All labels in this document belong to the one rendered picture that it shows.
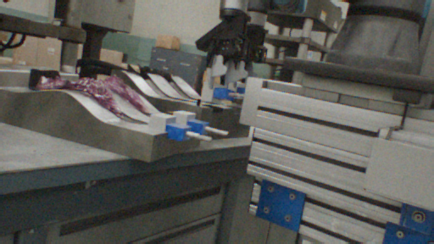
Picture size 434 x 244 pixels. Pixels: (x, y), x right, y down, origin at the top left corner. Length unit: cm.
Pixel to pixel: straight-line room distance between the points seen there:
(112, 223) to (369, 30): 63
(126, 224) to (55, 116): 28
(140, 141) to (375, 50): 44
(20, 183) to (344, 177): 51
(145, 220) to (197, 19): 794
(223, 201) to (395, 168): 76
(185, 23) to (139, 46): 131
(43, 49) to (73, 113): 456
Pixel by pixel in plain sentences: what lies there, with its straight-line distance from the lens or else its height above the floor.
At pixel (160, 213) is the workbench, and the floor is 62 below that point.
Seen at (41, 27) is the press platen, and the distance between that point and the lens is 165.
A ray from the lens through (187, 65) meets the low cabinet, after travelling 818.
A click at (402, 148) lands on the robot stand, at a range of 56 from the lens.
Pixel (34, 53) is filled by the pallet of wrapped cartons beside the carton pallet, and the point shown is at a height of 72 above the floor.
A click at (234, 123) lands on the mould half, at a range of 119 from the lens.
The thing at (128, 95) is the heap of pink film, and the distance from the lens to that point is 101.
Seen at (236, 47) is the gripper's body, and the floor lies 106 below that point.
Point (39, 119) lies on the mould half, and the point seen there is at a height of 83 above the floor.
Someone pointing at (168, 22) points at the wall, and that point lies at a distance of 921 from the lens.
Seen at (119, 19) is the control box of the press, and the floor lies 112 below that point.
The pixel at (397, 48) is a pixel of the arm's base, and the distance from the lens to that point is 72.
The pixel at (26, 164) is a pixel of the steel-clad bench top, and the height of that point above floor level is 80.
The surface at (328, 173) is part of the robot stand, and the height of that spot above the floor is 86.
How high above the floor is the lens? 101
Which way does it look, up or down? 8 degrees down
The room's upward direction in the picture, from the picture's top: 10 degrees clockwise
